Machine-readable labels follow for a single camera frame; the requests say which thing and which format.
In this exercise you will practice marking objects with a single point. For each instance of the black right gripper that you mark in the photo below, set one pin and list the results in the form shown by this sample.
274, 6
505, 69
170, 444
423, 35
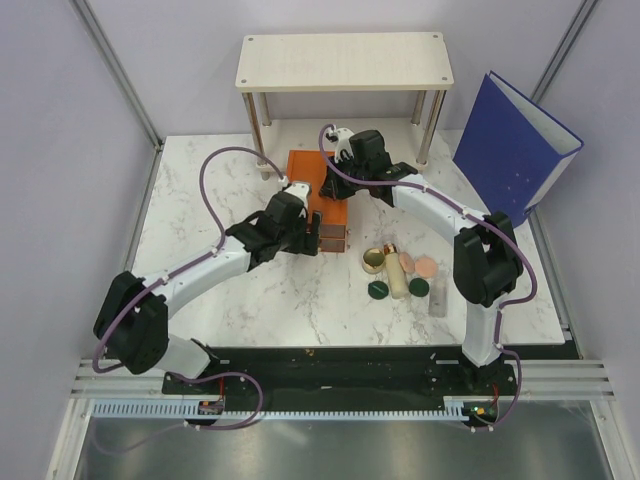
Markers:
331, 188

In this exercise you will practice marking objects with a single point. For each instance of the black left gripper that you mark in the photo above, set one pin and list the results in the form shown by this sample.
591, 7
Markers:
308, 242

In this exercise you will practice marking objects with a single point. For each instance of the orange drawer box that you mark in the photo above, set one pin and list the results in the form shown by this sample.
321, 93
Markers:
309, 166

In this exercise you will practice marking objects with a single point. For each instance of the cream lotion bottle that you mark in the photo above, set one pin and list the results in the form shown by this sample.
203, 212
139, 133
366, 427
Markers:
395, 273

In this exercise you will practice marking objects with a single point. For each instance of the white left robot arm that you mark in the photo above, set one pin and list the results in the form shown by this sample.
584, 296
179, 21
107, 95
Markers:
132, 324

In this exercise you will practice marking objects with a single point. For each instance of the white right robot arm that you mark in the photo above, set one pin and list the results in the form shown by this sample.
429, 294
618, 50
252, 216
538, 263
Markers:
486, 259

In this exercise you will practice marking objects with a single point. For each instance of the gold round jar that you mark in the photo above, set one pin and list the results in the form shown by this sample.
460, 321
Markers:
373, 261

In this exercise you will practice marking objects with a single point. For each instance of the white two-tier shelf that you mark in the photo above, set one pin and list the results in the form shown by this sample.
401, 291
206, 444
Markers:
415, 62

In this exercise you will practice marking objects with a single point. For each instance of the pink powder puff left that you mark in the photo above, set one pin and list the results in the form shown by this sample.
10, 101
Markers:
407, 263

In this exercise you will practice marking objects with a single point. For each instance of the pink powder puff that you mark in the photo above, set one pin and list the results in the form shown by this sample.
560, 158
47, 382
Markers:
426, 267
407, 263

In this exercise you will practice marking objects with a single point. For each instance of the dark green lid left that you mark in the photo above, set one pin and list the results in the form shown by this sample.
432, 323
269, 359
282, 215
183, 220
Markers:
378, 290

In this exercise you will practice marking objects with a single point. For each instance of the dark green lid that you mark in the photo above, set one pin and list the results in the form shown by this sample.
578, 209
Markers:
419, 287
378, 290

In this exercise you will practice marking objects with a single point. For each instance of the pink powder puff right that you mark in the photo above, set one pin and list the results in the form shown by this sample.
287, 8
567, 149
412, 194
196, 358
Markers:
426, 267

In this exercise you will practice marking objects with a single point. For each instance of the dark green lid right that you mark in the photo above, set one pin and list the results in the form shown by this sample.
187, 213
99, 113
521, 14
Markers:
419, 287

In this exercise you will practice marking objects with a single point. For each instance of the clear grey tube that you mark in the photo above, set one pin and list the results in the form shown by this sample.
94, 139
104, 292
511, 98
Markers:
438, 297

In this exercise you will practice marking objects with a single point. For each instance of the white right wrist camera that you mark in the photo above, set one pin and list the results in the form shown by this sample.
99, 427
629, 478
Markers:
340, 138

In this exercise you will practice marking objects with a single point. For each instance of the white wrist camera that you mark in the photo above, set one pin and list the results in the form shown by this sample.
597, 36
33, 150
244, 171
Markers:
299, 189
340, 138

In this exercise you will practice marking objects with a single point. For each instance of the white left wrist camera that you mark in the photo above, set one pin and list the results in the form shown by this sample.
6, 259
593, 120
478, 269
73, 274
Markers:
299, 189

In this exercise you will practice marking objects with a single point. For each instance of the blue ring binder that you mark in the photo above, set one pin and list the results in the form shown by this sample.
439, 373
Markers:
512, 151

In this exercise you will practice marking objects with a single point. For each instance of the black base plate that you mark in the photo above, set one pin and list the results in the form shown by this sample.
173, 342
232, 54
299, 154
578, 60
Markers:
406, 376

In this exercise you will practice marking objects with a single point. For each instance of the light blue cable duct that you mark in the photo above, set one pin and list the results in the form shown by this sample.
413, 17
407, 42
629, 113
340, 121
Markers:
192, 409

